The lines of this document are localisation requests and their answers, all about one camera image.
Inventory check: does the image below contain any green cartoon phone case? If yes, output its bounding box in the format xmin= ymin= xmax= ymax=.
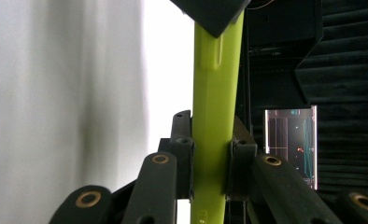
xmin=190 ymin=10 xmax=246 ymax=224

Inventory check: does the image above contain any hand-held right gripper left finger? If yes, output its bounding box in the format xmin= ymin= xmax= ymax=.
xmin=158 ymin=109 xmax=194 ymax=200

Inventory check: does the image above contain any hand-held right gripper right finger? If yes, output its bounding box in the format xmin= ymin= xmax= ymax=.
xmin=225 ymin=116 xmax=259 ymax=202

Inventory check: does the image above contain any lit monitor screen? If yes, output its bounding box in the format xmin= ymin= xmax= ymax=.
xmin=263 ymin=105 xmax=318 ymax=190

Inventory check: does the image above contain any dark curtain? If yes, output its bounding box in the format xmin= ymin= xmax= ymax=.
xmin=293 ymin=0 xmax=368 ymax=200

